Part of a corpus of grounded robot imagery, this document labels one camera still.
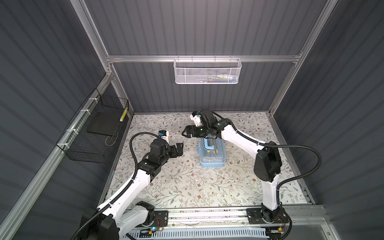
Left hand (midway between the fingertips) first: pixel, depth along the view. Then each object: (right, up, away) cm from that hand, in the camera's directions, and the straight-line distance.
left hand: (176, 144), depth 81 cm
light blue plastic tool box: (+21, -6, +7) cm, 23 cm away
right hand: (+6, +5, +4) cm, 9 cm away
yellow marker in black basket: (-29, +16, +1) cm, 34 cm away
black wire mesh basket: (-41, +6, -9) cm, 42 cm away
